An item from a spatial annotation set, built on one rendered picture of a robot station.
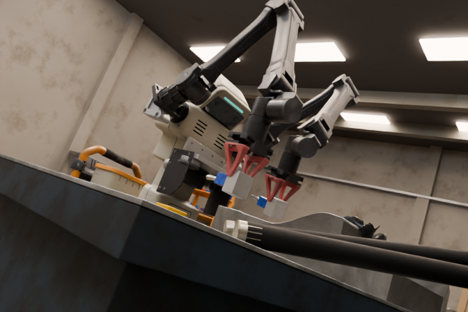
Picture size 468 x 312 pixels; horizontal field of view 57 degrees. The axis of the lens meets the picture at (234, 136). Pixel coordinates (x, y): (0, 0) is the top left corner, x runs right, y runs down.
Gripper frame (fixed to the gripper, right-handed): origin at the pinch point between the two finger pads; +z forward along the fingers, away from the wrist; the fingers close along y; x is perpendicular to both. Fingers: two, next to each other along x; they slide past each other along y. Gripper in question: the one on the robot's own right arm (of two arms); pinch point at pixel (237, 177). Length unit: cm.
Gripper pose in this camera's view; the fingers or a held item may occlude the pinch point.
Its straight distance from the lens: 99.3
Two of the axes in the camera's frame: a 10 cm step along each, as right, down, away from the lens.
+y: 6.5, 4.3, 6.2
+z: -3.7, 9.0, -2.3
